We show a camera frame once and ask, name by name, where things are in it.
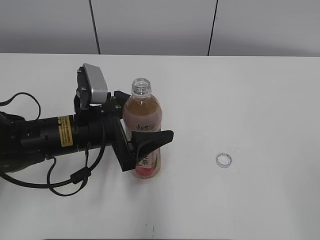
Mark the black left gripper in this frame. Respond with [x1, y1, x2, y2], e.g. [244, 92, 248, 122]
[73, 90, 174, 172]

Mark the peach oolong tea bottle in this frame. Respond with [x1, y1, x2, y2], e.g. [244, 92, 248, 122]
[123, 77, 163, 179]

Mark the white bottle cap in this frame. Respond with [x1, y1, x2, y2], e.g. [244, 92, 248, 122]
[215, 152, 233, 169]

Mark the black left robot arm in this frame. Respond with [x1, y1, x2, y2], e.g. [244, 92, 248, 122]
[0, 91, 174, 173]

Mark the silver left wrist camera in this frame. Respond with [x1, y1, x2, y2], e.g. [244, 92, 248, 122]
[73, 63, 108, 115]

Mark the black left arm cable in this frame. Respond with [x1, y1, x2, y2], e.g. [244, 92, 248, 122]
[0, 92, 106, 197]

